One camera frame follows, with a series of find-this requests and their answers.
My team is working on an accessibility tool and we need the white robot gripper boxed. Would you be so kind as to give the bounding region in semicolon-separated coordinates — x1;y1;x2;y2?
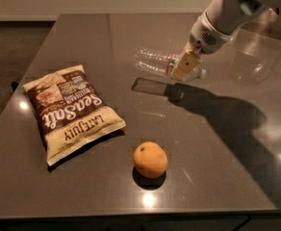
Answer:
171;11;234;80

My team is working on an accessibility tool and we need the clear plastic water bottle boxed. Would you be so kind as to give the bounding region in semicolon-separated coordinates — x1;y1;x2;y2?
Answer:
135;47;206;82

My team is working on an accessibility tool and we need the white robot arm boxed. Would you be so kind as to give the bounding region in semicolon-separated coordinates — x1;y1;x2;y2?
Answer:
170;0;281;81

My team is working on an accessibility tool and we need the brown sea salt chip bag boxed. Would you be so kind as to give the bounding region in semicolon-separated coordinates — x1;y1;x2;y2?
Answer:
23;65;125;166

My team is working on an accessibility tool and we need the orange fruit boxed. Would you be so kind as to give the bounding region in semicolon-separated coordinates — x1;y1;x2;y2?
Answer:
133;141;167;179

